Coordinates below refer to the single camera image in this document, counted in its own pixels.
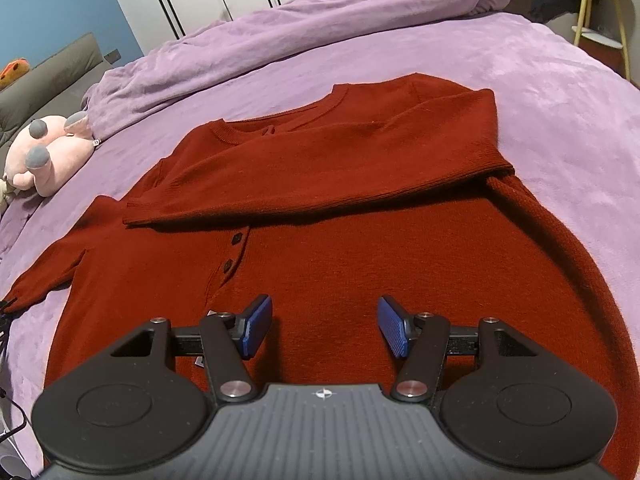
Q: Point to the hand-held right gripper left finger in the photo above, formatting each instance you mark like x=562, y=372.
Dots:
x=258, y=324

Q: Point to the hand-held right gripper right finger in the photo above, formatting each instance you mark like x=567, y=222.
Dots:
x=394, y=327

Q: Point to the red knit sweater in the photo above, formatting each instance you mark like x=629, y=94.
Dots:
x=360, y=220

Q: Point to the purple bed sheet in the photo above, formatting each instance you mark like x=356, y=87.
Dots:
x=550, y=125

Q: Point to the pink plush toy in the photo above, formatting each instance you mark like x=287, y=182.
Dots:
x=47, y=155

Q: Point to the purple duvet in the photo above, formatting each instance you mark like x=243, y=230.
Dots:
x=280, y=35

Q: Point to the orange plush toy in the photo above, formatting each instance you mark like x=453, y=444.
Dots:
x=14, y=74

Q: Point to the yellow side table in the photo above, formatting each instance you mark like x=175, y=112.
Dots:
x=607, y=35

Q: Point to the wall socket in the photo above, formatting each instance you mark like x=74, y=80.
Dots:
x=112, y=56

